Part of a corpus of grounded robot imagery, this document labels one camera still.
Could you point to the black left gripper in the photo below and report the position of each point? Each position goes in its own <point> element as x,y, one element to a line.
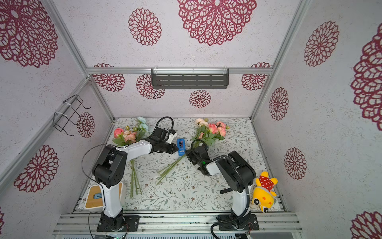
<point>173,150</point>

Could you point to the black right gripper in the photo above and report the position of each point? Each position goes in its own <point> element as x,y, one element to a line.
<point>193,154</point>

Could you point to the pink rose bouquet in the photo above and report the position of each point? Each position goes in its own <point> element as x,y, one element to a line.
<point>206,135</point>

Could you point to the mixed pastel flower bouquet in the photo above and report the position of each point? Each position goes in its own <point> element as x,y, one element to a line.
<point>128,136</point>

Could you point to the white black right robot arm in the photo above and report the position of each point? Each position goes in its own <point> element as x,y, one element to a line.
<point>237,172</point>

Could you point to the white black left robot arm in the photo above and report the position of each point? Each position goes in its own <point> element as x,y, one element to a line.
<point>110,166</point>

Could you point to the black round knob tool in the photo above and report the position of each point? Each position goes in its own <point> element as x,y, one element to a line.
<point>224,191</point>

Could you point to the yellow plush bear toy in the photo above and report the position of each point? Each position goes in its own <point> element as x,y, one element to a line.
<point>263,194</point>

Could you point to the wooden lid tissue box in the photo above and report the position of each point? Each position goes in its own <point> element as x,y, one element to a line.
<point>93,198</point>

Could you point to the grey wall shelf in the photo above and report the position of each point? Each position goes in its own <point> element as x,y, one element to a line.
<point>189,80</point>

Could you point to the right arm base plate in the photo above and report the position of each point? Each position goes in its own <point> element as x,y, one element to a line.
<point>247,223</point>

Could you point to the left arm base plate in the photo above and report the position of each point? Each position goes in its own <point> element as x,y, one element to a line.
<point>118,224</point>

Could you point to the black wire wall rack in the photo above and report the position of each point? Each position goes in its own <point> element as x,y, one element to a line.
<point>62,119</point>

